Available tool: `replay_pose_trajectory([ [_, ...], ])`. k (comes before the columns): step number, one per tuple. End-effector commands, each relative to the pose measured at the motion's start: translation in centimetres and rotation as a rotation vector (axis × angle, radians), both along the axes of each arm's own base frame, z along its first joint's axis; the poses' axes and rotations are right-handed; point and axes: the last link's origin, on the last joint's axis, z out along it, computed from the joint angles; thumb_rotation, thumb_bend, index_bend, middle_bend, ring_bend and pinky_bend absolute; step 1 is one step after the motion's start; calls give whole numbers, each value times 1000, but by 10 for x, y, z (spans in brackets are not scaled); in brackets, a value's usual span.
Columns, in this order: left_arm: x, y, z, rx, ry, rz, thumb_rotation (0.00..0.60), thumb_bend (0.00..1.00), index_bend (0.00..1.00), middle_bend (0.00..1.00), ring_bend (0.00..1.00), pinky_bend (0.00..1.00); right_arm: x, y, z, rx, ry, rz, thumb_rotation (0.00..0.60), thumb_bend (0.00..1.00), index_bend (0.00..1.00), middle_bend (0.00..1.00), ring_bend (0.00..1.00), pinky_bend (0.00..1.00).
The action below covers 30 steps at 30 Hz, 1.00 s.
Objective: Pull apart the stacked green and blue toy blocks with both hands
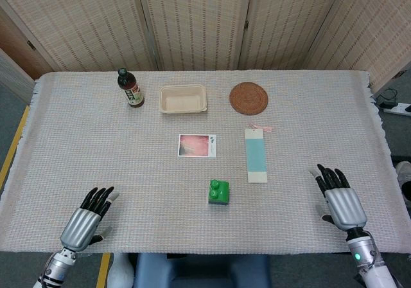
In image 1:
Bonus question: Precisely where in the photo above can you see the green toy block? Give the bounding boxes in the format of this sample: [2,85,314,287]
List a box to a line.
[207,179,231,205]

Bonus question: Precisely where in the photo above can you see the red photo postcard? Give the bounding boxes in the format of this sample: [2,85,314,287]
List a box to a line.
[177,133,218,158]

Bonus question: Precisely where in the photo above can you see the dark tea bottle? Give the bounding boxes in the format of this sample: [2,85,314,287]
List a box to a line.
[117,68,145,109]

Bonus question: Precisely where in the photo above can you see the beige woven tablecloth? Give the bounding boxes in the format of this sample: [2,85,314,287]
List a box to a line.
[0,71,391,255]

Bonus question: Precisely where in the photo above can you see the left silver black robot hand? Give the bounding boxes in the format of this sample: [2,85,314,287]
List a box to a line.
[60,186,120,253]

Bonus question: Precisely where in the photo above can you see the woven folding screen panel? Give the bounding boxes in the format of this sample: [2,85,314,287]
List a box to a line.
[239,0,346,72]
[304,0,411,93]
[136,0,258,72]
[0,0,158,73]

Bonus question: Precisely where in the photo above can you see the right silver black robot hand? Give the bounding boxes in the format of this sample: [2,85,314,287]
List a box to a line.
[308,163,368,231]

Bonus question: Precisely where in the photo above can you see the round brown woven coaster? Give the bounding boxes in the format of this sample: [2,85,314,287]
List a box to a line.
[229,82,270,116]

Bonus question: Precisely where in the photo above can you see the white robot body shell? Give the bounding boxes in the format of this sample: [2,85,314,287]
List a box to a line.
[107,252,135,288]

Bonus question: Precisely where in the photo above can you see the white shoe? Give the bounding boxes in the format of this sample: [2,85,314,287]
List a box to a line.
[395,161,411,202]

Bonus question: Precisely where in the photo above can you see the beige food container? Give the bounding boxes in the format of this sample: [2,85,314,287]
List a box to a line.
[159,84,208,114]

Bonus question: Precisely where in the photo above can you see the blue white bookmark with tassel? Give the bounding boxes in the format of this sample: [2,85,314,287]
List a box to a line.
[245,123,275,184]

